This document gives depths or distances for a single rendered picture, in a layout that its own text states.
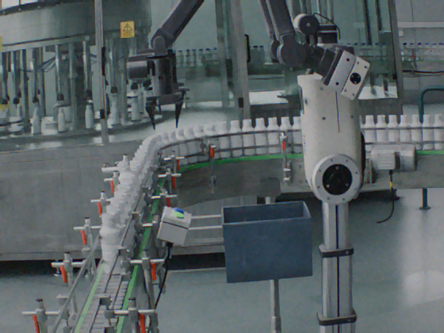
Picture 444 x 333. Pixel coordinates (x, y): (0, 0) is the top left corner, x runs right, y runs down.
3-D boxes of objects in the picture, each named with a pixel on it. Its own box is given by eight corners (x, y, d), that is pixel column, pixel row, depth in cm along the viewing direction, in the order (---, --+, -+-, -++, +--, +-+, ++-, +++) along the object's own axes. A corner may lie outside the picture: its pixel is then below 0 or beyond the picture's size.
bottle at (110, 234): (105, 276, 259) (97, 216, 256) (105, 270, 265) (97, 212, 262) (126, 274, 259) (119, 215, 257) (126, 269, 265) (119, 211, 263)
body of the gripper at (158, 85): (181, 100, 278) (179, 74, 277) (145, 103, 278) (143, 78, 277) (182, 98, 284) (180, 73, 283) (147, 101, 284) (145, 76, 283)
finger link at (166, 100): (184, 128, 279) (181, 95, 277) (158, 131, 279) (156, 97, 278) (185, 126, 286) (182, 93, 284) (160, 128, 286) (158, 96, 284)
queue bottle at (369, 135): (368, 151, 452) (365, 116, 450) (363, 150, 458) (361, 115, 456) (379, 150, 454) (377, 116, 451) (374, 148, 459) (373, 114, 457)
